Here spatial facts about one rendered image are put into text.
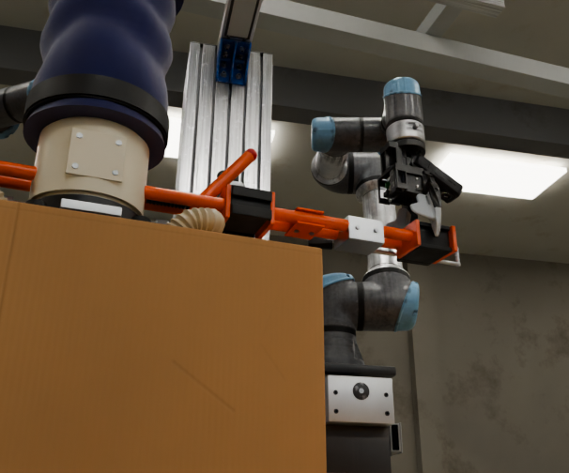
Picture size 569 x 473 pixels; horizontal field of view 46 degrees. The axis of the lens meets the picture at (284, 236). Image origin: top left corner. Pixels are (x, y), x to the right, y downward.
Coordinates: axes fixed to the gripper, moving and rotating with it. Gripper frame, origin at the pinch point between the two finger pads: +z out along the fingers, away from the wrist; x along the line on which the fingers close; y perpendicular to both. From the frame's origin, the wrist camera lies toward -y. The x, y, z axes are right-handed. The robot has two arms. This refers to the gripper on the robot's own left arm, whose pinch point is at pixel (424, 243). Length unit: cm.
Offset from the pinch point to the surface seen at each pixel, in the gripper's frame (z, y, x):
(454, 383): -113, -401, -555
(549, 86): -190, -195, -145
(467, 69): -190, -141, -149
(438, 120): -248, -206, -269
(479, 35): -277, -201, -203
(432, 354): -142, -369, -546
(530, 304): -217, -514, -537
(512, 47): -277, -231, -205
